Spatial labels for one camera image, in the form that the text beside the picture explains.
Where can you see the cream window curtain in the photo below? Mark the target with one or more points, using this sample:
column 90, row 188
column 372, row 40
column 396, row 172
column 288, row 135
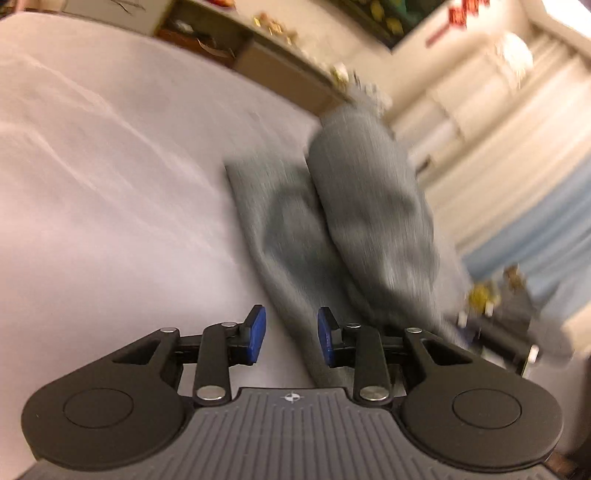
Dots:
column 514, row 189

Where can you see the white box of items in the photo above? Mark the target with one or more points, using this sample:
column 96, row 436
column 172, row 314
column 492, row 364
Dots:
column 369, row 95

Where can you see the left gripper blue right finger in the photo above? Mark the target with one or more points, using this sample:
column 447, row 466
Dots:
column 359, row 347

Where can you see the grey sweatpants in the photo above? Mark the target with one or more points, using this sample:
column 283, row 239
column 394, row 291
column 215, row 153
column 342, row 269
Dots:
column 347, row 228

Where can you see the wall mounted television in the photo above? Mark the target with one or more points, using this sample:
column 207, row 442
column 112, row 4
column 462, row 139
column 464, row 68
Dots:
column 389, row 21

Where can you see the gold tissue box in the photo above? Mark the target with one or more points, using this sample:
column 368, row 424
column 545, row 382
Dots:
column 340, row 75

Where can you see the long grey tv cabinet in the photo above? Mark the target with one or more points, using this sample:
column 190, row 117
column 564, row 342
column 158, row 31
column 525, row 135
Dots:
column 226, row 38

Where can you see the white tower air conditioner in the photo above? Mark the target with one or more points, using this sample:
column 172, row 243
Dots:
column 426, row 127

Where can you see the gold ornament set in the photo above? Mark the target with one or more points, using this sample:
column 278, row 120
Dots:
column 274, row 27

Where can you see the red chinese knot decoration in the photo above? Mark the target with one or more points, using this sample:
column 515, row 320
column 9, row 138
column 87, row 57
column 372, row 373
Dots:
column 459, row 13

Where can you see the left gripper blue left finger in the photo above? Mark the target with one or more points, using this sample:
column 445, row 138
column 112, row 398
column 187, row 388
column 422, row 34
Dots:
column 221, row 347

